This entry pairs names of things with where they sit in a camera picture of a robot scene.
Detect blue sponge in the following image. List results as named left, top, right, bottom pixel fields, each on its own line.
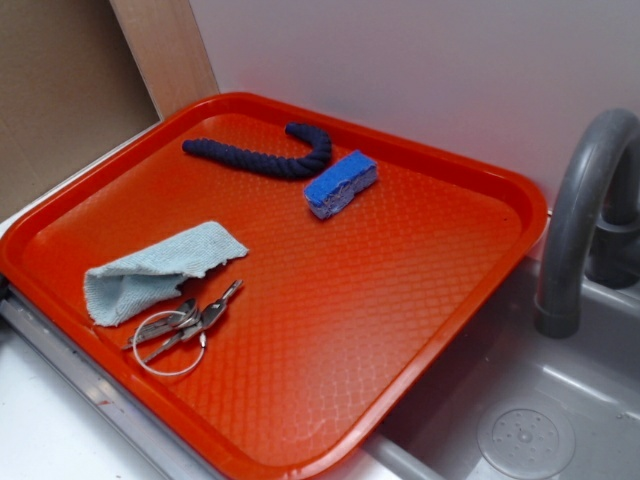
left=303, top=151, right=378, bottom=220

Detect orange plastic tray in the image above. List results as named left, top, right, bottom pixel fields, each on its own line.
left=1, top=93, right=547, bottom=479

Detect silver keys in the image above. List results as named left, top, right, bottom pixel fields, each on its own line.
left=122, top=280, right=244, bottom=366

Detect light blue cloth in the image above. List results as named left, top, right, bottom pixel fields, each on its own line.
left=83, top=221, right=249, bottom=327

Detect grey plastic sink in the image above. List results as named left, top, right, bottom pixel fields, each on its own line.
left=363, top=258, right=640, bottom=480

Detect grey plastic faucet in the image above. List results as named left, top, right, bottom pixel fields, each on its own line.
left=535, top=109, right=639, bottom=338

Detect sink drain cover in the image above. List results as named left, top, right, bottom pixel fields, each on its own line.
left=477, top=406, right=575, bottom=479

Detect brown cardboard panel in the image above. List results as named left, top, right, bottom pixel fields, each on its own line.
left=1, top=1, right=158, bottom=219

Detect dark blue rope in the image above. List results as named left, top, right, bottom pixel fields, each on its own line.
left=181, top=121, right=334, bottom=181

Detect wire key ring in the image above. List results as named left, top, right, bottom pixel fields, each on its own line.
left=132, top=309, right=208, bottom=377

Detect wooden post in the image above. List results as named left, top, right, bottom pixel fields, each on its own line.
left=111, top=0, right=219, bottom=119

